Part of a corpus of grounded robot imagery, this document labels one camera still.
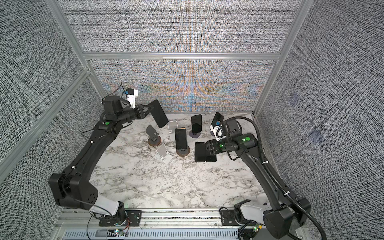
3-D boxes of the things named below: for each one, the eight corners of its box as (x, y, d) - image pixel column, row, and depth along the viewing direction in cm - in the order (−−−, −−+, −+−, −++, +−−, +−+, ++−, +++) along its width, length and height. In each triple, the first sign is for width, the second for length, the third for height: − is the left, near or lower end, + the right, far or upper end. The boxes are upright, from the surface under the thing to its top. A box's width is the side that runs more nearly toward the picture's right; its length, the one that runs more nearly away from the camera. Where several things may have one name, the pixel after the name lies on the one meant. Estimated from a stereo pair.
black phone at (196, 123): (192, 137, 107) (192, 121, 93) (190, 132, 109) (190, 116, 96) (201, 135, 108) (202, 118, 94) (199, 130, 111) (200, 113, 97)
